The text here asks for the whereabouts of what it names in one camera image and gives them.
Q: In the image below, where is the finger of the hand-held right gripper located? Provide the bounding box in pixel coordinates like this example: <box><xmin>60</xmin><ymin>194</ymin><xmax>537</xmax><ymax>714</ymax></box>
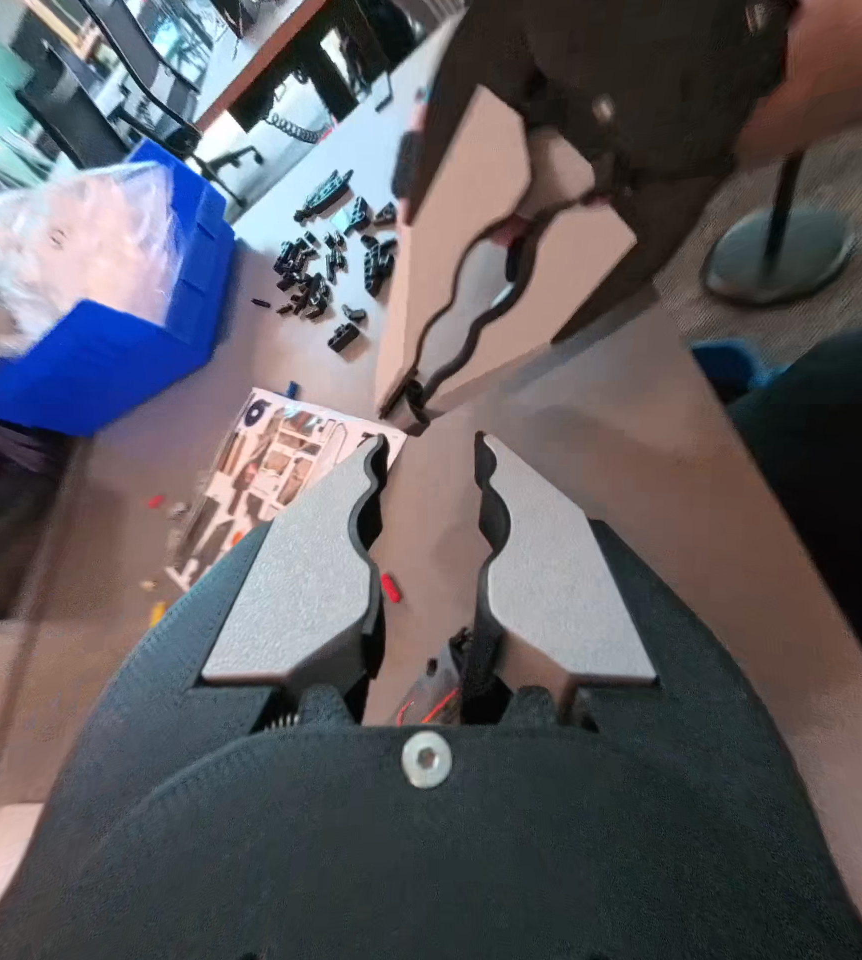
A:
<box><xmin>374</xmin><ymin>84</ymin><xmax>598</xmax><ymax>417</ymax></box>
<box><xmin>423</xmin><ymin>198</ymin><xmax>639</xmax><ymax>399</ymax></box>

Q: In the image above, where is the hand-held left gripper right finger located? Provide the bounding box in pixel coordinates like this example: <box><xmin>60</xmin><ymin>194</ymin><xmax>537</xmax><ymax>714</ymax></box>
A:
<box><xmin>473</xmin><ymin>432</ymin><xmax>660</xmax><ymax>725</ymax></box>

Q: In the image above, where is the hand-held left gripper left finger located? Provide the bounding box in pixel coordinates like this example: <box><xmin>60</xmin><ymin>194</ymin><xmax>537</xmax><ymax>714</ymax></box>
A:
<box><xmin>200</xmin><ymin>432</ymin><xmax>389</xmax><ymax>690</ymax></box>

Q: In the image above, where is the grey pointed lego panel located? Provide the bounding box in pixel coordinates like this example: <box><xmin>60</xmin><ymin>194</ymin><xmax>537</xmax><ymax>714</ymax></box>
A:
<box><xmin>393</xmin><ymin>628</ymin><xmax>493</xmax><ymax>726</ymax></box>

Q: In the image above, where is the lego sticker sheet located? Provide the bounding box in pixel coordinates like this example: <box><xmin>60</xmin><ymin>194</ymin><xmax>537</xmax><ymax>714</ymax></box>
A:
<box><xmin>163</xmin><ymin>385</ymin><xmax>409</xmax><ymax>597</ymax></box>

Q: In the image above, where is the pile of black lego pieces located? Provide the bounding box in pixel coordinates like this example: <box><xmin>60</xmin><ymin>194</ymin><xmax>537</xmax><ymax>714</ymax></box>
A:
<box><xmin>249</xmin><ymin>168</ymin><xmax>403</xmax><ymax>355</ymax></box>

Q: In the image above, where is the blue shoe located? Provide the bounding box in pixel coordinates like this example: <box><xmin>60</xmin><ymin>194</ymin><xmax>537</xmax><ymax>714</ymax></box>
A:
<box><xmin>690</xmin><ymin>337</ymin><xmax>790</xmax><ymax>405</ymax></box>

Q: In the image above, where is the black pole stand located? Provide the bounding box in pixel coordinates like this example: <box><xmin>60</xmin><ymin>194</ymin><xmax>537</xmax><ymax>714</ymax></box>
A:
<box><xmin>703</xmin><ymin>148</ymin><xmax>857</xmax><ymax>307</ymax></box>

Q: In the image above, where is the wood-edged desk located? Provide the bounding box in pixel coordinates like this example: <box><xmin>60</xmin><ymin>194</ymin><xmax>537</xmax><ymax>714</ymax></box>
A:
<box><xmin>197</xmin><ymin>0</ymin><xmax>477</xmax><ymax>136</ymax></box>

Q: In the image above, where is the blue plastic bin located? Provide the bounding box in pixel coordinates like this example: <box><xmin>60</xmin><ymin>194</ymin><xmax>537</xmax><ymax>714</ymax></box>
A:
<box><xmin>0</xmin><ymin>137</ymin><xmax>238</xmax><ymax>438</ymax></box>

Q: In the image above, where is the clear plastic bag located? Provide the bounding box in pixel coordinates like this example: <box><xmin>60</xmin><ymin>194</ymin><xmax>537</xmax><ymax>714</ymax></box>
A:
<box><xmin>0</xmin><ymin>159</ymin><xmax>203</xmax><ymax>365</ymax></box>

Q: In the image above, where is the black swivel chair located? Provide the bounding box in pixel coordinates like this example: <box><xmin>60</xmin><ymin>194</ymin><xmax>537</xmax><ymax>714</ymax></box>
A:
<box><xmin>14</xmin><ymin>0</ymin><xmax>267</xmax><ymax>207</ymax></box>

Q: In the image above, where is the coiled black cable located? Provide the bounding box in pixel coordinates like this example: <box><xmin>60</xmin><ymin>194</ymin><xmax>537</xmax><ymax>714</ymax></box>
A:
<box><xmin>264</xmin><ymin>111</ymin><xmax>328</xmax><ymax>145</ymax></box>

